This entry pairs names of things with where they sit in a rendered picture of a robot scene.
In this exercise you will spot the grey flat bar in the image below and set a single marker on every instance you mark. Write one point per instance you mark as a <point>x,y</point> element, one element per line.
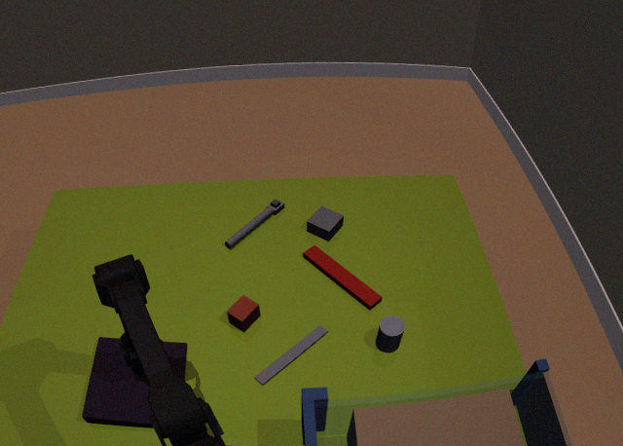
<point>279,364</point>

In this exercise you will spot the dark red flat bar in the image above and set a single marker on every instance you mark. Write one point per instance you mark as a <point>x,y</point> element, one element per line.
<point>363,293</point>

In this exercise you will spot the dark grey cylinder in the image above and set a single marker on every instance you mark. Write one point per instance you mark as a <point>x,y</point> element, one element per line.
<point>390,334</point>

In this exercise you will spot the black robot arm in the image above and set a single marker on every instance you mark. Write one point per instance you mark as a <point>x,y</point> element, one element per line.
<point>177,413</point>

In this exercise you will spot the dark grey rod with square head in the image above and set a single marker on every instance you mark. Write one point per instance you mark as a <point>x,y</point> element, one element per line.
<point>273,208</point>

